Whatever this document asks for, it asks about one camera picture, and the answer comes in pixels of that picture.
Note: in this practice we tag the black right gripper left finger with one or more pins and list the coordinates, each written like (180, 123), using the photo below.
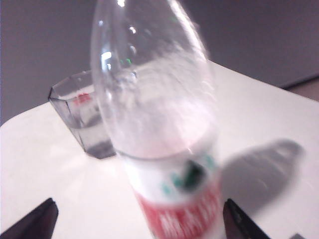
(30, 221)

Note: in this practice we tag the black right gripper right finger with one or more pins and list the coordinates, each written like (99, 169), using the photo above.
(239, 224)

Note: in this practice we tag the clear faceted glass mug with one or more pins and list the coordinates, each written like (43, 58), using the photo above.
(74, 124)

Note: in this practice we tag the clear water bottle red label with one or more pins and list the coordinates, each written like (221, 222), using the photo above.
(159, 112)

